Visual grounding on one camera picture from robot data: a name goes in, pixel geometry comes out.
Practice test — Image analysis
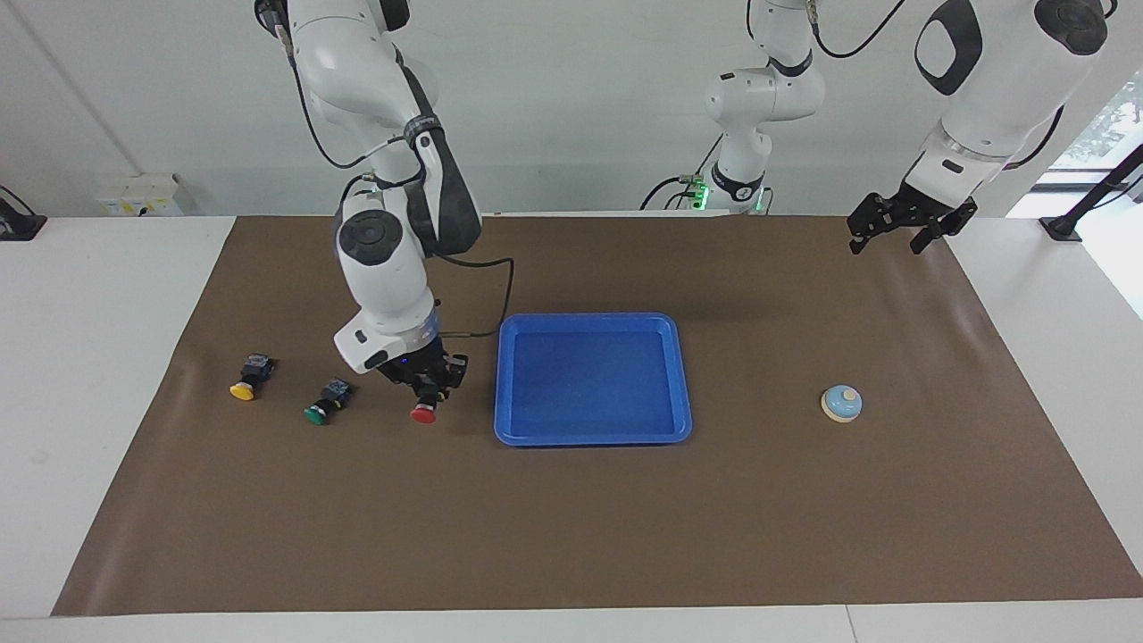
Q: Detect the green push button switch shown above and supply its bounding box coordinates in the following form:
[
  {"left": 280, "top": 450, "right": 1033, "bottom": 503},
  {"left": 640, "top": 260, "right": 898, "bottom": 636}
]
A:
[{"left": 303, "top": 378, "right": 354, "bottom": 427}]

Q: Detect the light blue desk bell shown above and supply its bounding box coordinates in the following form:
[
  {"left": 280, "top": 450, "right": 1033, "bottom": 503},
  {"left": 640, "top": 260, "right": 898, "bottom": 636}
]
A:
[{"left": 820, "top": 383, "right": 864, "bottom": 424}]

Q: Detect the yellow push button switch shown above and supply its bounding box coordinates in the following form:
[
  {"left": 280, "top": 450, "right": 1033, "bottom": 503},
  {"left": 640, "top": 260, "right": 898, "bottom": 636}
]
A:
[{"left": 229, "top": 353, "right": 276, "bottom": 401}]

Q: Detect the blue plastic tray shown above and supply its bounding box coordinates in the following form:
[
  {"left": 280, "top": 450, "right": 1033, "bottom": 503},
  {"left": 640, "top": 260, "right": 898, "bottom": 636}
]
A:
[{"left": 494, "top": 312, "right": 694, "bottom": 447}]

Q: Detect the black angled stand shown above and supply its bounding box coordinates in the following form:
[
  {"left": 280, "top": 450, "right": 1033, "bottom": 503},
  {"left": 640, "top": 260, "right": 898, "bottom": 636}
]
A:
[{"left": 1039, "top": 143, "right": 1143, "bottom": 244}]

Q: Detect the brown table mat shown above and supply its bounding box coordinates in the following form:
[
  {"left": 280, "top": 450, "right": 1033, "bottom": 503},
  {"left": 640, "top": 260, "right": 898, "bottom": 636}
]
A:
[{"left": 51, "top": 214, "right": 1143, "bottom": 617}]

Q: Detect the bright window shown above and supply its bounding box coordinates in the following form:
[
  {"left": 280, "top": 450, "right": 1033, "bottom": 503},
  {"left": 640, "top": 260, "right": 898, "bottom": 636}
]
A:
[{"left": 1049, "top": 71, "right": 1143, "bottom": 171}]

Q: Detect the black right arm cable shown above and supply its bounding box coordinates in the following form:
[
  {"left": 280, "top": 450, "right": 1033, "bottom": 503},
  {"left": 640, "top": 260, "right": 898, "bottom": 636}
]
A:
[{"left": 268, "top": 0, "right": 517, "bottom": 340}]

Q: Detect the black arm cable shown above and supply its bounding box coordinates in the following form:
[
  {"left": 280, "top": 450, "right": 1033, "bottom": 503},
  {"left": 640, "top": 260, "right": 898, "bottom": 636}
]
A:
[
  {"left": 268, "top": 0, "right": 517, "bottom": 340},
  {"left": 804, "top": 0, "right": 1072, "bottom": 169}
]

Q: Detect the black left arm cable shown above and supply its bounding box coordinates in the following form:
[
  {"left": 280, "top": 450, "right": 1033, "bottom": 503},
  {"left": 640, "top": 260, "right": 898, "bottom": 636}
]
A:
[{"left": 804, "top": 0, "right": 1072, "bottom": 169}]

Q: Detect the black left base cable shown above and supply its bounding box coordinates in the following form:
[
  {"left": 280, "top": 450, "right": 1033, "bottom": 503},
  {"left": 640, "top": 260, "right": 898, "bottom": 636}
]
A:
[{"left": 639, "top": 134, "right": 724, "bottom": 213}]

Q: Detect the white wall socket box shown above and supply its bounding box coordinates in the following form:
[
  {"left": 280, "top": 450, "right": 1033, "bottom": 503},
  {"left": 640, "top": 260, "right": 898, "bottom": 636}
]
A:
[{"left": 94, "top": 173, "right": 184, "bottom": 218}]

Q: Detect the black table clamp mount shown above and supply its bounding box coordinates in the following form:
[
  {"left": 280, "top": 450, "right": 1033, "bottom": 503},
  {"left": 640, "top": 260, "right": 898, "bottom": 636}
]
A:
[{"left": 0, "top": 185, "right": 47, "bottom": 242}]

